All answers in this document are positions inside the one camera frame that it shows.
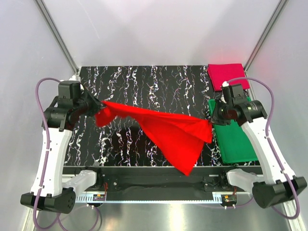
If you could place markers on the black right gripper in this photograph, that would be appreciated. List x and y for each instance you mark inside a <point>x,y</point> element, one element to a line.
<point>216,119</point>

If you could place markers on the aluminium front rail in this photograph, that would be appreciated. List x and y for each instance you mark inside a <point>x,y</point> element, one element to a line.
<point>54,186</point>

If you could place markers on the red t shirt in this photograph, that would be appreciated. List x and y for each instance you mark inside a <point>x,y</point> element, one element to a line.
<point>179,137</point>

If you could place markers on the left aluminium frame post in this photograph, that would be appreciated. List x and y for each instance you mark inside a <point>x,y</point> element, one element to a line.
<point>56,34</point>

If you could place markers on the folded magenta t shirt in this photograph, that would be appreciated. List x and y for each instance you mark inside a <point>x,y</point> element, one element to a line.
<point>220,73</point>

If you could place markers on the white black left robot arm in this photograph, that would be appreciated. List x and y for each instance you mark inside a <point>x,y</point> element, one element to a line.
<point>57,144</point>

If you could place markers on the green plastic tray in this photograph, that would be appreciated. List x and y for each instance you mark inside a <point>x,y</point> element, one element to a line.
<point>233,143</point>

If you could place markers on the right aluminium frame post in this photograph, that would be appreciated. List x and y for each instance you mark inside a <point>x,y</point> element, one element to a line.
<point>266,32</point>

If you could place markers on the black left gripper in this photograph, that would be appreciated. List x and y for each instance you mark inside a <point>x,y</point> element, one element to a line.
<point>97,105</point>

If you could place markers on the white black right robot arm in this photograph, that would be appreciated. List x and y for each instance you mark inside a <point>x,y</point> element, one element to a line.
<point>279,183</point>

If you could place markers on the aluminium frame post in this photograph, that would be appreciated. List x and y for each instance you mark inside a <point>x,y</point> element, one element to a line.
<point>266,32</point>
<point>56,34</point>

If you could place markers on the black marbled table mat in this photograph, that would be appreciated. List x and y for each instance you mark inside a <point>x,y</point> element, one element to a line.
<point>179,137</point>

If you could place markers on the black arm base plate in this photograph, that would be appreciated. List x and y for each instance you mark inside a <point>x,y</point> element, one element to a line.
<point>164,179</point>

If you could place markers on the white slotted cable duct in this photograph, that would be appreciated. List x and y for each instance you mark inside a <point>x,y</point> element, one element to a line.
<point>159,198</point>

